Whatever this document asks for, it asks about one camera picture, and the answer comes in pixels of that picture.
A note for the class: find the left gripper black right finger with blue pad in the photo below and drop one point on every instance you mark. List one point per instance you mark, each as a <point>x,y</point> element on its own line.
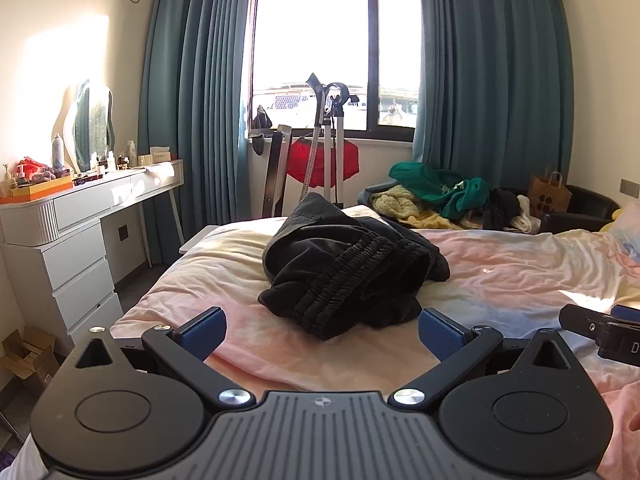
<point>462,353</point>

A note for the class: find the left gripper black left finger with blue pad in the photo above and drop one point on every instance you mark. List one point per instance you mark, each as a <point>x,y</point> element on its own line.
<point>181,353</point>

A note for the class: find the black pants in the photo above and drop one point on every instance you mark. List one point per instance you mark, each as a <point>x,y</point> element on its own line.
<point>329,272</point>

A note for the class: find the pink tie-dye bed sheet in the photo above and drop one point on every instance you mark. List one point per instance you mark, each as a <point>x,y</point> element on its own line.
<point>514,282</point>

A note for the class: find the pastel pillow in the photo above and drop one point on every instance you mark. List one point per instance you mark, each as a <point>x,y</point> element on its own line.
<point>626,230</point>

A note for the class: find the white bedside stool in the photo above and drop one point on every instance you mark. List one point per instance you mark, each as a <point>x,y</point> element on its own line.
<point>195,239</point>

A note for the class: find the black armchair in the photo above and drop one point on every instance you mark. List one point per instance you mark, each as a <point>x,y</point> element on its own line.
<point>509,209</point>

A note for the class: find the cardboard box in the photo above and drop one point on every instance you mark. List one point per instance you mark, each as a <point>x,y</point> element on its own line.
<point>30,356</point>

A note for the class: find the white dressing table with drawers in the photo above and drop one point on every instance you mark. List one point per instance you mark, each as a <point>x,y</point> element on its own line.
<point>55,253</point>

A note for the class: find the green garment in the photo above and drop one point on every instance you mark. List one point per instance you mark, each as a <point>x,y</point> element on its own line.
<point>444,191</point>

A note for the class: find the brown paper bag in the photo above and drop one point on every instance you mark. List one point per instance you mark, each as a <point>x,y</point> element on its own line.
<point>548,194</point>

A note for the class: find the pale yellow knit garment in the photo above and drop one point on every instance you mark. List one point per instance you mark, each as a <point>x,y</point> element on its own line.
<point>397,202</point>

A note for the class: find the black folded board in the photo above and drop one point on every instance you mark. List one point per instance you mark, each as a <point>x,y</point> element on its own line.
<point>277,171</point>

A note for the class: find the orange box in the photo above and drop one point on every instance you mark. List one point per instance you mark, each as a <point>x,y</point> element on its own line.
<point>36,191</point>

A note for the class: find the white spray bottle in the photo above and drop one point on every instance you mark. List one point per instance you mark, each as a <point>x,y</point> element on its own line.
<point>58,156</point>

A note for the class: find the wavy vanity mirror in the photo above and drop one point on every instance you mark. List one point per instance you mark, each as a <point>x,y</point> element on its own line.
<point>86,125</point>

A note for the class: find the left teal curtain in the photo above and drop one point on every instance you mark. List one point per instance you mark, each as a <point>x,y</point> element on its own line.
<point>191,103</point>

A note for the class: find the teal curtain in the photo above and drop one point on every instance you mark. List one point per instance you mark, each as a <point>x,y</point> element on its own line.
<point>191,103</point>
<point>497,89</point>

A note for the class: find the right teal curtain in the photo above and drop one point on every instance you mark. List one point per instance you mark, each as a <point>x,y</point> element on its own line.
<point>497,89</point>

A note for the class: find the wall socket plate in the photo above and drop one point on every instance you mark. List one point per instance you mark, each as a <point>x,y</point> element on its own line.
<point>630,188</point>

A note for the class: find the window with dark frame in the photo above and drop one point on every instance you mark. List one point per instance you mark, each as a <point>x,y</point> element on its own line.
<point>370,47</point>

